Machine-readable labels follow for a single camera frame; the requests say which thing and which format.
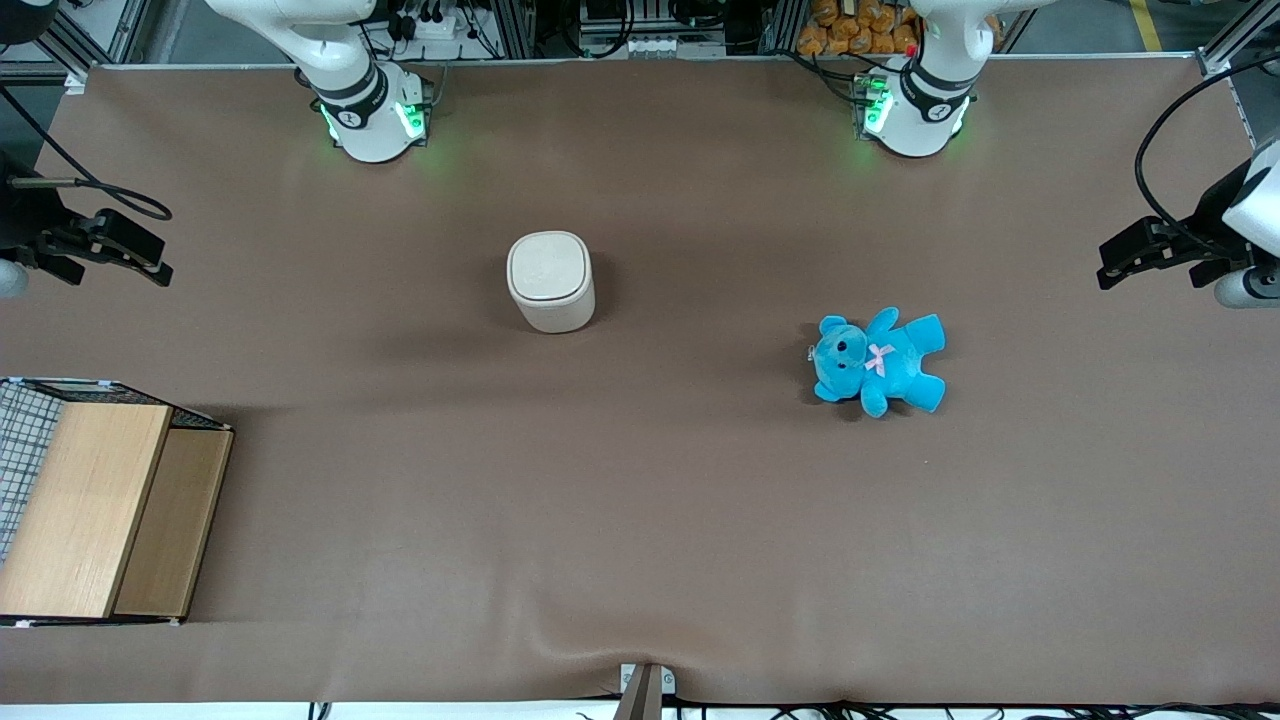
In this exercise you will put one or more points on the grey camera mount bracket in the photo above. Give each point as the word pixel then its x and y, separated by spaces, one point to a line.
pixel 642 692

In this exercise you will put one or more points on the brown table mat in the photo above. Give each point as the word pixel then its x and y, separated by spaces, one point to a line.
pixel 640 500

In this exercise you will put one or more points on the blue teddy bear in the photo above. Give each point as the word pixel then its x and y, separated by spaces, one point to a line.
pixel 895 360

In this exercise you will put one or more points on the orange plush toy pile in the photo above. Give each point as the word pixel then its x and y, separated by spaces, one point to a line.
pixel 850 30

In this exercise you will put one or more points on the white power strip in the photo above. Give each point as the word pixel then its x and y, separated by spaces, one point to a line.
pixel 435 27

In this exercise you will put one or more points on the white terminal strip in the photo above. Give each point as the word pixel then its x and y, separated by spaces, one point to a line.
pixel 670 47

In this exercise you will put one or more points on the small cream trash can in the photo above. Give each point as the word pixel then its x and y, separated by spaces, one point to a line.
pixel 550 280

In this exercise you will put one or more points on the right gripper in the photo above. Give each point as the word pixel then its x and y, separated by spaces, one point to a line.
pixel 30 228

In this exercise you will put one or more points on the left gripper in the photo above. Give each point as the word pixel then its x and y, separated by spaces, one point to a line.
pixel 1203 243

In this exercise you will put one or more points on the aluminium frame rail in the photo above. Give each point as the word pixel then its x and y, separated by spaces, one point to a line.
pixel 60 40
pixel 1235 40

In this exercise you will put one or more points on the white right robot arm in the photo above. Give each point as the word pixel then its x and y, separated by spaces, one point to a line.
pixel 365 110

